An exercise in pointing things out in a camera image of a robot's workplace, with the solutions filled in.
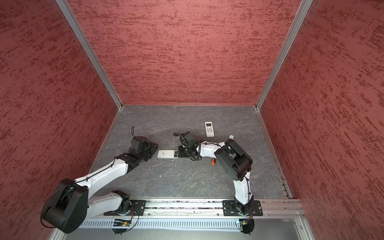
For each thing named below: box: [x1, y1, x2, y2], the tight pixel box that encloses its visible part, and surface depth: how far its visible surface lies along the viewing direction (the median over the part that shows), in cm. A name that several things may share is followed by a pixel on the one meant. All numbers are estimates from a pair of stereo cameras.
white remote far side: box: [204, 121, 215, 138], surface depth 108 cm
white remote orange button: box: [157, 150, 179, 159], surface depth 94 cm
